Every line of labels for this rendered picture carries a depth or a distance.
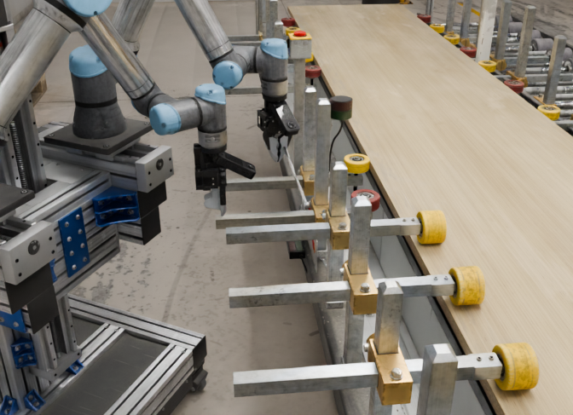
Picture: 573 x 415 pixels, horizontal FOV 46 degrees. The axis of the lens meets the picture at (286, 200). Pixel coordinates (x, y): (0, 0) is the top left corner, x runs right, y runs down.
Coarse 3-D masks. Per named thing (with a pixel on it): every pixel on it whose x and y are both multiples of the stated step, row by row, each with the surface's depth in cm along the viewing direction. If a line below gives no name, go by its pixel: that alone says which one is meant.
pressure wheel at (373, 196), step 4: (356, 192) 186; (360, 192) 186; (364, 192) 187; (368, 192) 187; (372, 192) 186; (376, 192) 186; (352, 196) 184; (368, 196) 184; (372, 196) 184; (376, 196) 184; (372, 200) 182; (376, 200) 182; (372, 204) 182; (376, 204) 183; (372, 208) 182; (376, 208) 183
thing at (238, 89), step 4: (288, 84) 299; (292, 84) 299; (308, 84) 299; (236, 88) 295; (240, 88) 295; (244, 88) 295; (248, 88) 295; (252, 88) 295; (256, 88) 295; (260, 88) 296; (288, 88) 297; (292, 88) 297; (228, 92) 295; (232, 92) 295; (236, 92) 295; (240, 92) 295; (244, 92) 296; (248, 92) 296; (252, 92) 296; (256, 92) 296; (260, 92) 296; (288, 92) 298; (292, 92) 298
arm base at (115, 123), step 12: (84, 108) 184; (96, 108) 184; (108, 108) 186; (84, 120) 185; (96, 120) 185; (108, 120) 186; (120, 120) 189; (84, 132) 185; (96, 132) 185; (108, 132) 186; (120, 132) 189
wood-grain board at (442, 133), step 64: (320, 64) 303; (384, 64) 303; (448, 64) 303; (384, 128) 232; (448, 128) 232; (512, 128) 232; (384, 192) 191; (448, 192) 188; (512, 192) 188; (448, 256) 157; (512, 256) 157; (512, 320) 136
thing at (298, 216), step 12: (216, 216) 183; (228, 216) 183; (240, 216) 183; (252, 216) 183; (264, 216) 183; (276, 216) 183; (288, 216) 184; (300, 216) 184; (312, 216) 184; (372, 216) 186
